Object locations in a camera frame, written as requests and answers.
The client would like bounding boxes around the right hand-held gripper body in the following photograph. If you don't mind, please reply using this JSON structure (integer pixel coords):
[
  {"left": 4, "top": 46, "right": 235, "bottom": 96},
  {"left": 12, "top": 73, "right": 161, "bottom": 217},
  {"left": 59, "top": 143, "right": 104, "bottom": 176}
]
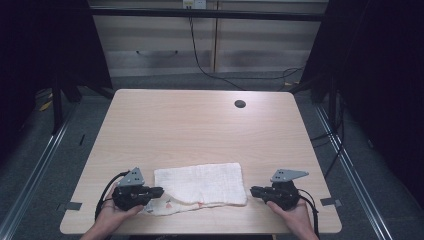
[{"left": 264, "top": 168, "right": 310, "bottom": 211}]

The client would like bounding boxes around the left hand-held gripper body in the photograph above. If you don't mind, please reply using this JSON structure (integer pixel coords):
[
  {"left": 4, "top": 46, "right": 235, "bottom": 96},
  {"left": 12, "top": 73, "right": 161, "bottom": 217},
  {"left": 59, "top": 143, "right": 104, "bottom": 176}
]
[{"left": 112, "top": 167, "right": 158, "bottom": 212}]

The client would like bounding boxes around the white cloth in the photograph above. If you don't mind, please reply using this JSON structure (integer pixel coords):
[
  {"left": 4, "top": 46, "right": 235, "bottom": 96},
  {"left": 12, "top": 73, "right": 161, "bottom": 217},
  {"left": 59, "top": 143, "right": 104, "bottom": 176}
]
[{"left": 141, "top": 162, "right": 248, "bottom": 217}]

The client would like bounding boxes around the person's right hand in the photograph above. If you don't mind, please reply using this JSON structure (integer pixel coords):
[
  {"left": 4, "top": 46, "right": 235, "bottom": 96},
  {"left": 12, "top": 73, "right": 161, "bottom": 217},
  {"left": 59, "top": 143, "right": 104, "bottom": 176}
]
[{"left": 266, "top": 199, "right": 316, "bottom": 234}]

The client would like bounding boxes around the person's left hand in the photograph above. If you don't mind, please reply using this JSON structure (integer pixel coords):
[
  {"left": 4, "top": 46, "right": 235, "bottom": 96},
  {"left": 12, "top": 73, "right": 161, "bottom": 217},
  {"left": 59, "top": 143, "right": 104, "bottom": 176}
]
[{"left": 95, "top": 184, "right": 145, "bottom": 231}]

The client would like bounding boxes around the black metal stand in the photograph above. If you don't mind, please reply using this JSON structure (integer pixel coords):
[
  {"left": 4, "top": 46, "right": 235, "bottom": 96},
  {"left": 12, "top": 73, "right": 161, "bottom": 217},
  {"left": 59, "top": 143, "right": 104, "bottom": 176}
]
[{"left": 50, "top": 78, "right": 65, "bottom": 136}]

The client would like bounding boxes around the yellow tape piece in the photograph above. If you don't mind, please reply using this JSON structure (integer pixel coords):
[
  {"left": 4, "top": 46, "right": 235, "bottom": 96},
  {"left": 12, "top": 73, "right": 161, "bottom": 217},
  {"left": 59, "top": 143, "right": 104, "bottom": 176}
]
[{"left": 38, "top": 99, "right": 53, "bottom": 113}]

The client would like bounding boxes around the black curtain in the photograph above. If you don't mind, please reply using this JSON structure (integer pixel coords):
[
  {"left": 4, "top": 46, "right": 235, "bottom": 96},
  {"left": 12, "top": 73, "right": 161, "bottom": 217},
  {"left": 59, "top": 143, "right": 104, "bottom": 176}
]
[
  {"left": 0, "top": 0, "right": 113, "bottom": 164},
  {"left": 299, "top": 0, "right": 424, "bottom": 201}
]

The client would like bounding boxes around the black horizontal bar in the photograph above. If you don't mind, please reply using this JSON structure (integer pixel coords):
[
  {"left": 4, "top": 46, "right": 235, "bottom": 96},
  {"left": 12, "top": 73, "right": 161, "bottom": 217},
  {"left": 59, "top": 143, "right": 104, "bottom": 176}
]
[{"left": 89, "top": 7, "right": 330, "bottom": 23}]

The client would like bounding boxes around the white power outlet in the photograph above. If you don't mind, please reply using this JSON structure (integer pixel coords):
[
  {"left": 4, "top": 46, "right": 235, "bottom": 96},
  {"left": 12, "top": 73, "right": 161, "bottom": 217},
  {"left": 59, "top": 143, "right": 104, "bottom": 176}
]
[{"left": 182, "top": 0, "right": 208, "bottom": 10}]

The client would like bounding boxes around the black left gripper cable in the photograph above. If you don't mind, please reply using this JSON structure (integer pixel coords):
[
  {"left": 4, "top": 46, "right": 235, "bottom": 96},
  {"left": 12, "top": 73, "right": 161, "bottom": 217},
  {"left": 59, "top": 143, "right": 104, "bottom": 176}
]
[{"left": 94, "top": 170, "right": 130, "bottom": 221}]

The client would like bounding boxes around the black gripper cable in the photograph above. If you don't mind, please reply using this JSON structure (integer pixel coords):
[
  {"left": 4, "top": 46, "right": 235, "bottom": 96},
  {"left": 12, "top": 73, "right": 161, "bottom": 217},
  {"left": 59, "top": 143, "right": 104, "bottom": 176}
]
[
  {"left": 297, "top": 189, "right": 321, "bottom": 239},
  {"left": 94, "top": 170, "right": 130, "bottom": 221}
]

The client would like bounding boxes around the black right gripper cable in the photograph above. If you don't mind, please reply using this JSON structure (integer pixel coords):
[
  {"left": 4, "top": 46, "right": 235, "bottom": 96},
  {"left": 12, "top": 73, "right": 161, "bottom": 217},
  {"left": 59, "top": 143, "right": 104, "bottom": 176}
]
[{"left": 297, "top": 189, "right": 321, "bottom": 239}]

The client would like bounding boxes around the black floor cable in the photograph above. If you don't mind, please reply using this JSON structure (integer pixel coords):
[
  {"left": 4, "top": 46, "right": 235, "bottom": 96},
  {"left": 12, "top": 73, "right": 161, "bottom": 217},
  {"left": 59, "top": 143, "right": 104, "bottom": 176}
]
[{"left": 309, "top": 96, "right": 348, "bottom": 179}]

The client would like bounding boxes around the metal floor rail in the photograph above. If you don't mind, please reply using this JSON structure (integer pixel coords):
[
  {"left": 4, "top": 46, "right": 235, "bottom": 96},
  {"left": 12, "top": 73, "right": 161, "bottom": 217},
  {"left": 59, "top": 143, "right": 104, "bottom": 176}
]
[
  {"left": 0, "top": 106, "right": 78, "bottom": 240},
  {"left": 314, "top": 104, "right": 391, "bottom": 240}
]

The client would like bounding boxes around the long black wall cable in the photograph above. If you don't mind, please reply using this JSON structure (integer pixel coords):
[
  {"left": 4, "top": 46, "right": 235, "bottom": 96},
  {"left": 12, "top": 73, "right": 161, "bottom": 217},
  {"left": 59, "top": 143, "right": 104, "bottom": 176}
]
[{"left": 188, "top": 14, "right": 305, "bottom": 92}]

